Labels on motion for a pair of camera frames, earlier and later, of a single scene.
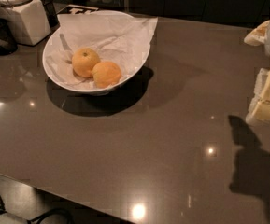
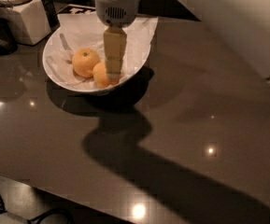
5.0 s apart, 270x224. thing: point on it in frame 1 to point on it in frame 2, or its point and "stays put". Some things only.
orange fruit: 106,74 stays put
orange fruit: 83,61 stays put
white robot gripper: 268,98 to 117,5
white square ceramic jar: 27,16 stays put
